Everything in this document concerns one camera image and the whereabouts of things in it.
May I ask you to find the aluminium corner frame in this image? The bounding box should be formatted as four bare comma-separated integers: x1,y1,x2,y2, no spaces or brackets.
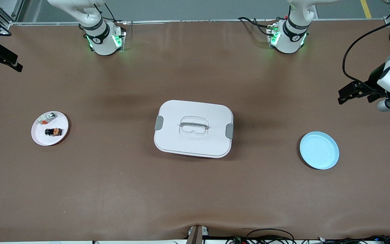
0,0,24,30

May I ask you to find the aluminium profile bar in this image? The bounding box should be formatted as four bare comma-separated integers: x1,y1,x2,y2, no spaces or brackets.
187,225,209,244

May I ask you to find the pale pink round plate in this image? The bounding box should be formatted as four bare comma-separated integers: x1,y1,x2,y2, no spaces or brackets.
31,111,69,146

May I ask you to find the brown table mat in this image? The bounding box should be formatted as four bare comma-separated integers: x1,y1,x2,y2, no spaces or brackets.
0,19,390,243

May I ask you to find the black base cable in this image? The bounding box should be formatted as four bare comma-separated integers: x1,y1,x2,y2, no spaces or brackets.
238,17,270,36

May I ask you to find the pink box with white lid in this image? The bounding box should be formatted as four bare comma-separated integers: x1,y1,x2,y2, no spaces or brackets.
154,100,234,159

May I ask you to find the light blue round plate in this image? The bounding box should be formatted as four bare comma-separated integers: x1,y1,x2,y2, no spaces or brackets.
299,131,340,170

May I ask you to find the black cable bundle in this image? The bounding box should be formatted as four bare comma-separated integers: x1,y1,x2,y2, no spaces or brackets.
227,229,390,244

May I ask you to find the small white orange object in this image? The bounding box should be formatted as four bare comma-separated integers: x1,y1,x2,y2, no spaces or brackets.
37,113,58,125

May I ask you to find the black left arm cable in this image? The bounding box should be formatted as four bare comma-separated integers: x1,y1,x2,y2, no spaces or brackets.
342,19,390,86

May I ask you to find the silver table edge rail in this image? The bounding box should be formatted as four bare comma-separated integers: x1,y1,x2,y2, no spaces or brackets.
10,19,390,26

